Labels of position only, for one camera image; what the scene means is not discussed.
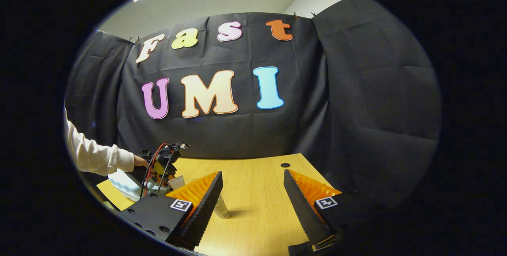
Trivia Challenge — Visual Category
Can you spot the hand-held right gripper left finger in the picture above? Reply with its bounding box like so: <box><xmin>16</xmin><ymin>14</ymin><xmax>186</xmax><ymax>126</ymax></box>
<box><xmin>120</xmin><ymin>171</ymin><xmax>223</xmax><ymax>248</ymax></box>

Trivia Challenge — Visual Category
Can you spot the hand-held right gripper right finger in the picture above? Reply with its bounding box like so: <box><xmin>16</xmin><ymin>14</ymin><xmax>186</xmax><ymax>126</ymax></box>
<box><xmin>283</xmin><ymin>169</ymin><xmax>381</xmax><ymax>248</ymax></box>

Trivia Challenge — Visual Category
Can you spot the white squeeze tube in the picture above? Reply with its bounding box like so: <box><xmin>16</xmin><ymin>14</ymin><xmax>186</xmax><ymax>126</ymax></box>
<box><xmin>214</xmin><ymin>195</ymin><xmax>231</xmax><ymax>220</ymax></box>

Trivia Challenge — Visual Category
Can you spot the light blue suitcase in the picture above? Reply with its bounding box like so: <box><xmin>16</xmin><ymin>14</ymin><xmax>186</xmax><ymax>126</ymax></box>
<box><xmin>108</xmin><ymin>169</ymin><xmax>159</xmax><ymax>202</ymax></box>

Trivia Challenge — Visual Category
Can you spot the black backdrop cloth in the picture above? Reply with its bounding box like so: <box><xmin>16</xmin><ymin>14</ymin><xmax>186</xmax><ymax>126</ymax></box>
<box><xmin>65</xmin><ymin>0</ymin><xmax>442</xmax><ymax>209</ymax></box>

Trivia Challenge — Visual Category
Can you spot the red cable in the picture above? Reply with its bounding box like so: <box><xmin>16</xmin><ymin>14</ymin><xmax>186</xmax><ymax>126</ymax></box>
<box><xmin>143</xmin><ymin>143</ymin><xmax>169</xmax><ymax>197</ymax></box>

